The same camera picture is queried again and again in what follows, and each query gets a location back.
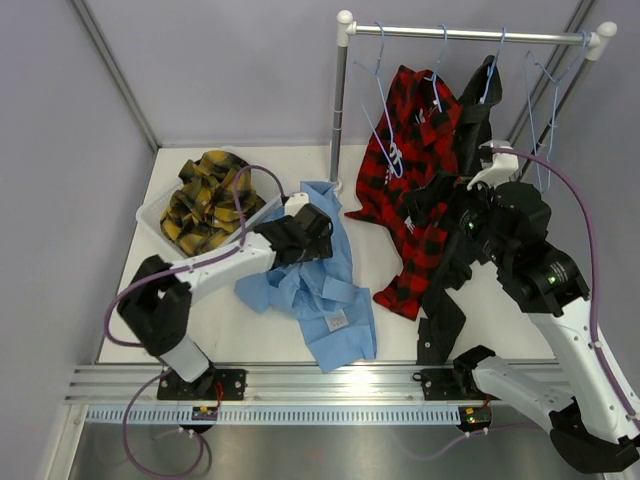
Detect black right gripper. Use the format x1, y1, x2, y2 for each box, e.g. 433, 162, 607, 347
403, 170, 514, 268

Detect light blue shirt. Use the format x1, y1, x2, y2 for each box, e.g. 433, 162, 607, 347
234, 181, 377, 373

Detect yellow plaid shirt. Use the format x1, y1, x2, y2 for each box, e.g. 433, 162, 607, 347
160, 150, 265, 256

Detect light blue wire hanger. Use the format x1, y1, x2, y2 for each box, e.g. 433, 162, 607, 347
523, 30, 591, 163

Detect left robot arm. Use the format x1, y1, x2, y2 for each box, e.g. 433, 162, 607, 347
117, 202, 333, 400

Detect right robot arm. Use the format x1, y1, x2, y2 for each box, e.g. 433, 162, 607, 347
403, 172, 639, 474

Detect red black plaid shirt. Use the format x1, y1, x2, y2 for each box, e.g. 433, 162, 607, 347
348, 66, 462, 320

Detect dark grey striped shirt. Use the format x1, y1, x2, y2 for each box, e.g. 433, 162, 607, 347
417, 54, 503, 365

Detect blue hanger of red shirt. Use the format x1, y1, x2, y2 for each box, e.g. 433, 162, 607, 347
430, 24, 449, 113

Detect blue hanger of grey shirt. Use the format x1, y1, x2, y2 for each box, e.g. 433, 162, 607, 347
479, 27, 507, 104

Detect white plastic basket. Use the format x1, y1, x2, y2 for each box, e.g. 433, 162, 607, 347
129, 146, 286, 262

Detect metal clothes rack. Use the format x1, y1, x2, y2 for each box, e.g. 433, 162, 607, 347
329, 1, 618, 191

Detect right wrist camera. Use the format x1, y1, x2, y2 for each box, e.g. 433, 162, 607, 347
466, 140, 519, 191

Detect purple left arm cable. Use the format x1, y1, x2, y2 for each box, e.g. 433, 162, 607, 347
103, 165, 289, 349

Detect white slotted cable duct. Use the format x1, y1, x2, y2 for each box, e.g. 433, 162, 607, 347
86, 405, 461, 426

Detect purple cable loop left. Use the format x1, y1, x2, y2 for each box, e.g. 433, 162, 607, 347
122, 372, 214, 476

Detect purple cable loop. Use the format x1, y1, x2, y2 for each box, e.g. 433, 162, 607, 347
122, 372, 214, 476
389, 419, 539, 460

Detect purple cable loop right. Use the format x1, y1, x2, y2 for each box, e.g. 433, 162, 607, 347
389, 419, 539, 460

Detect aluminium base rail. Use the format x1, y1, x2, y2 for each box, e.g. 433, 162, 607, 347
64, 362, 571, 401

